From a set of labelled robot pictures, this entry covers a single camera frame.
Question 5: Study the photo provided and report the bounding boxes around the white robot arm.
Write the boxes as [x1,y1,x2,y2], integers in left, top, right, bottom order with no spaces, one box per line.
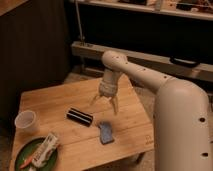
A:
[95,50,213,171]

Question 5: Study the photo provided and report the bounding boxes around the orange carrot toy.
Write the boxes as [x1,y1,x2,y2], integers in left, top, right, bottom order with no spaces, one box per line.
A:
[19,155,33,169]

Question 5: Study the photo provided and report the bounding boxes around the white snack wrapper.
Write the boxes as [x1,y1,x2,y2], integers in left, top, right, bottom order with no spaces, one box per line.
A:
[32,133,59,168]

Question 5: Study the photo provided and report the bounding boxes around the long wooden drawer unit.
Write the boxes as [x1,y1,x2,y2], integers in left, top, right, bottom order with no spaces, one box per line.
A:
[71,41,213,82]

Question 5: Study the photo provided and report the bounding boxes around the metal vertical pole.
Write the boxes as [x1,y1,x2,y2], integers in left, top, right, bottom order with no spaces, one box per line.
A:
[75,0,85,45]

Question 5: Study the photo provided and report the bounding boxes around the wooden low table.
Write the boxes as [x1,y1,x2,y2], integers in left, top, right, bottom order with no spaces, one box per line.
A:
[9,76,154,171]

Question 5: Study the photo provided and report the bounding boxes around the clear plastic cup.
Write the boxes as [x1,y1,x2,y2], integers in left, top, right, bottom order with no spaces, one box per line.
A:
[14,110,37,134]

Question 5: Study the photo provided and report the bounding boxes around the black rectangular box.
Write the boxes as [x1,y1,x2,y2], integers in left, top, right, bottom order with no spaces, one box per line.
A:
[66,108,93,127]

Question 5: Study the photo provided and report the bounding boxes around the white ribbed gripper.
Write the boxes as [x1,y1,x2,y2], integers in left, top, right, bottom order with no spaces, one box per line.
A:
[90,69,122,115]

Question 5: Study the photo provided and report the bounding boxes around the black handle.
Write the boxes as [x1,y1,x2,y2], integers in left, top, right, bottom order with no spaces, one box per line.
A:
[169,57,200,68]

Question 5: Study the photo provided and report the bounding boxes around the green ceramic bowl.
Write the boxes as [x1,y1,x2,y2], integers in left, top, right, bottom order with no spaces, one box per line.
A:
[14,137,58,171]

